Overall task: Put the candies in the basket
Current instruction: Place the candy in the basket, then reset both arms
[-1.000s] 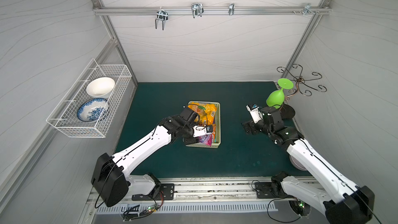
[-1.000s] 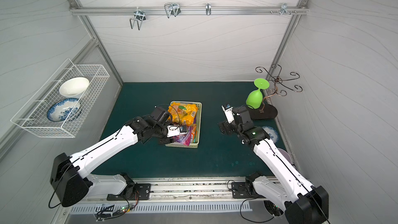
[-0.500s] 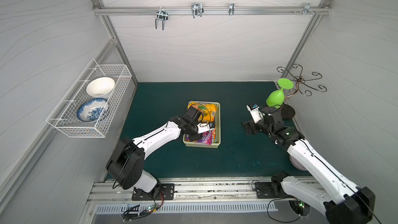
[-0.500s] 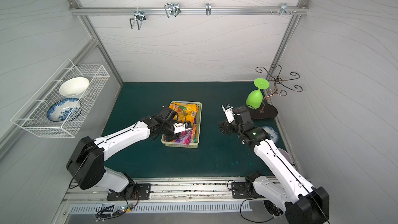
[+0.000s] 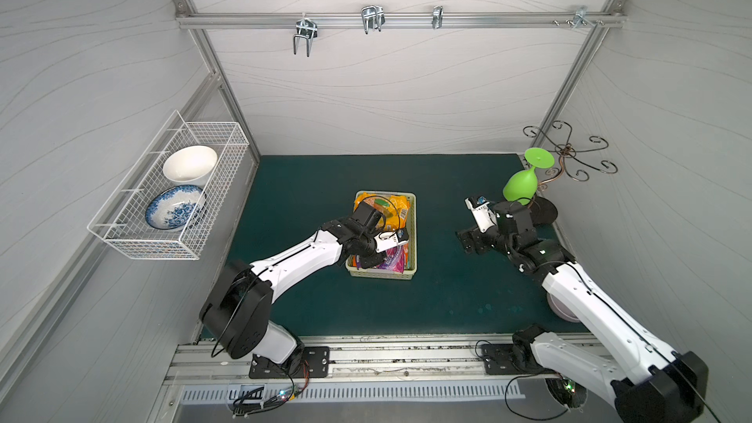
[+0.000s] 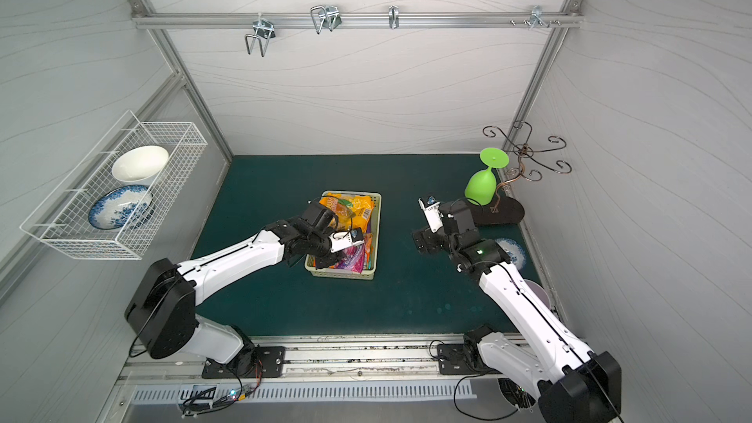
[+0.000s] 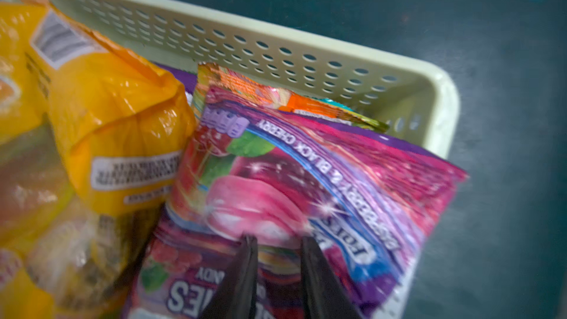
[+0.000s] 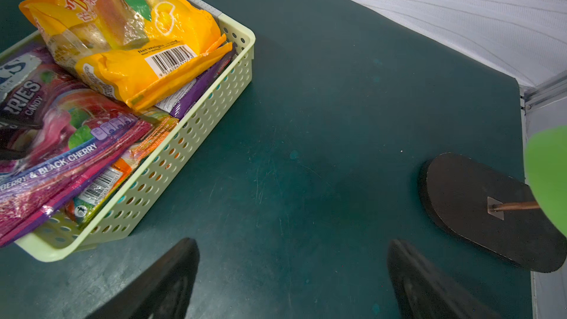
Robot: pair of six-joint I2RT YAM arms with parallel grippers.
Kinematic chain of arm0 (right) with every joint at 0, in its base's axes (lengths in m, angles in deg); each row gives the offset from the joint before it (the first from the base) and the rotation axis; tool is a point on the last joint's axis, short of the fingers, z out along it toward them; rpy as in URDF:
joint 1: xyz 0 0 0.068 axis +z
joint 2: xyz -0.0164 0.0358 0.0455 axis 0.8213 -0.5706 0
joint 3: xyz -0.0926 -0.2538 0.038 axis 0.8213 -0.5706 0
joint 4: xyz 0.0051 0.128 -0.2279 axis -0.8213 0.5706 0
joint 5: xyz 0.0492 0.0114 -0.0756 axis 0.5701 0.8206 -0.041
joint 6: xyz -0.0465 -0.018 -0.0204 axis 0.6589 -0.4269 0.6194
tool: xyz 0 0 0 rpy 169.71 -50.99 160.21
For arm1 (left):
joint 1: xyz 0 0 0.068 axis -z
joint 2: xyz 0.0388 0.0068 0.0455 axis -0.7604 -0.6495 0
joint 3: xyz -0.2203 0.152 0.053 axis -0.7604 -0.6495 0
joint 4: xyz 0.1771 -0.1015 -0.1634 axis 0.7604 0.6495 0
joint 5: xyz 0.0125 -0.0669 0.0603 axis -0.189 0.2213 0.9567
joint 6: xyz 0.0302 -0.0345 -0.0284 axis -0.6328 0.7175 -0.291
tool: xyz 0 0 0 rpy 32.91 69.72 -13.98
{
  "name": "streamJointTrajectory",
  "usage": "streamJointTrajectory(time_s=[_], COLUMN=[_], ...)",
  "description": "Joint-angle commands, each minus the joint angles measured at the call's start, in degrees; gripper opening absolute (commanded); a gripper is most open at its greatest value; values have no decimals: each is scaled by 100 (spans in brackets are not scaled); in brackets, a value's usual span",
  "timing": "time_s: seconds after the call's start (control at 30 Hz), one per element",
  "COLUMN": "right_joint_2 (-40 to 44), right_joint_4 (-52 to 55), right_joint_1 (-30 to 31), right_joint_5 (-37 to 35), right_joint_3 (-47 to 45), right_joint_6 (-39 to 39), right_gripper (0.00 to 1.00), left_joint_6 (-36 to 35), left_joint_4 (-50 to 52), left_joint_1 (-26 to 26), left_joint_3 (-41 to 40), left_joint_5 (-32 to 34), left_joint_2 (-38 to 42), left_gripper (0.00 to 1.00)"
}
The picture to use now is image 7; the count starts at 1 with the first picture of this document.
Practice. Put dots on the purple Fox's berries candy bag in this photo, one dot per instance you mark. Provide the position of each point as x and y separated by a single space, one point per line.
369 201

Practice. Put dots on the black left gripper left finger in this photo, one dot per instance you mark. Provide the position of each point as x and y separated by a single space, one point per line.
236 295

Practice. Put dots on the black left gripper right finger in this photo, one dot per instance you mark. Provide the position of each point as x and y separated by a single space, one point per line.
323 296

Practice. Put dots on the pale green perforated plastic basket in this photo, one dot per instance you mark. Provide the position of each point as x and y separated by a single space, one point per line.
417 100

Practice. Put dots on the purple candy bag back side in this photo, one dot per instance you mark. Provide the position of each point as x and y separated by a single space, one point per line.
188 79

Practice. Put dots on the orange fruits candy bag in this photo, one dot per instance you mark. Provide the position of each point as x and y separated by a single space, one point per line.
212 75

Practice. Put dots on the yellow orange candy bag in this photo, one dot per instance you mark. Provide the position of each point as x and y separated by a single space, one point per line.
91 139

